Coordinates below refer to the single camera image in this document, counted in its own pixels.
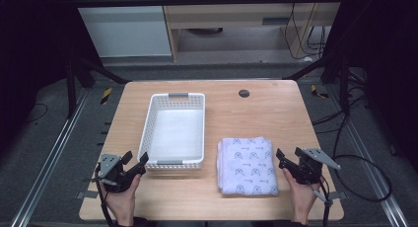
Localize person's right hand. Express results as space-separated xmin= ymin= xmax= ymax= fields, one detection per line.
xmin=281 ymin=167 xmax=321 ymax=226

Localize light wooden desk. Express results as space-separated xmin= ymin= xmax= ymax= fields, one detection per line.
xmin=159 ymin=0 xmax=344 ymax=62

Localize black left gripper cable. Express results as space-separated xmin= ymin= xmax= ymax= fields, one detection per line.
xmin=94 ymin=163 xmax=114 ymax=227

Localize dark curtain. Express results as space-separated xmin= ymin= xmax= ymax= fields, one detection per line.
xmin=323 ymin=0 xmax=418 ymax=176
xmin=0 ymin=0 xmax=103 ymax=156

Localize white perforated plastic basket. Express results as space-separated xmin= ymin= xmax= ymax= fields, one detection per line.
xmin=136 ymin=92 xmax=207 ymax=171

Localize black horizontal frame bar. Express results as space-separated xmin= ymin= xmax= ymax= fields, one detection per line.
xmin=63 ymin=0 xmax=347 ymax=9

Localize metal floor rail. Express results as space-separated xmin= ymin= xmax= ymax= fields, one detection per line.
xmin=326 ymin=84 xmax=410 ymax=227
xmin=9 ymin=88 xmax=92 ymax=227

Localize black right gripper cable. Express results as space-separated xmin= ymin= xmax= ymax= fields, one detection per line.
xmin=312 ymin=174 xmax=333 ymax=227

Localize person's left hand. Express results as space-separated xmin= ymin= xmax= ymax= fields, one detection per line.
xmin=99 ymin=173 xmax=143 ymax=227

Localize grey table bracket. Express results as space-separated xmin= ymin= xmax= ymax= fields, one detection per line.
xmin=75 ymin=189 xmax=100 ymax=200
xmin=327 ymin=190 xmax=349 ymax=202

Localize thin black floor cable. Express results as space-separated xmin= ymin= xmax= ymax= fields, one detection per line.
xmin=25 ymin=103 xmax=49 ymax=124

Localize black metal stand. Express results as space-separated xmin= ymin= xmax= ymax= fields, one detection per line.
xmin=283 ymin=50 xmax=352 ymax=116
xmin=64 ymin=53 xmax=132 ymax=120

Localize white printed towel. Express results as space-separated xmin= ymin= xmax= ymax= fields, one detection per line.
xmin=216 ymin=136 xmax=280 ymax=196

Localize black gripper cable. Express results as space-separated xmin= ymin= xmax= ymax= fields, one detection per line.
xmin=94 ymin=163 xmax=114 ymax=227
xmin=312 ymin=174 xmax=333 ymax=227

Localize black hanging desk cables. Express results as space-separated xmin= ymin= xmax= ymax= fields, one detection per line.
xmin=283 ymin=2 xmax=327 ymax=62

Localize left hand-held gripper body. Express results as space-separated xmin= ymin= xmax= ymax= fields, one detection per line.
xmin=94 ymin=153 xmax=136 ymax=193

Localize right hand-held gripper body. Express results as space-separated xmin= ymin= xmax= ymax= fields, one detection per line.
xmin=287 ymin=147 xmax=342 ymax=186

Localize black looped floor cable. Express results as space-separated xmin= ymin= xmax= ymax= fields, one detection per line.
xmin=332 ymin=112 xmax=393 ymax=203

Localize white cabinet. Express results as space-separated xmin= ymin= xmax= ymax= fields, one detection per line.
xmin=68 ymin=0 xmax=174 ymax=59

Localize yellow black striped tape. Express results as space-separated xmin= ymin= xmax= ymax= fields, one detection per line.
xmin=100 ymin=87 xmax=113 ymax=106
xmin=310 ymin=84 xmax=330 ymax=100

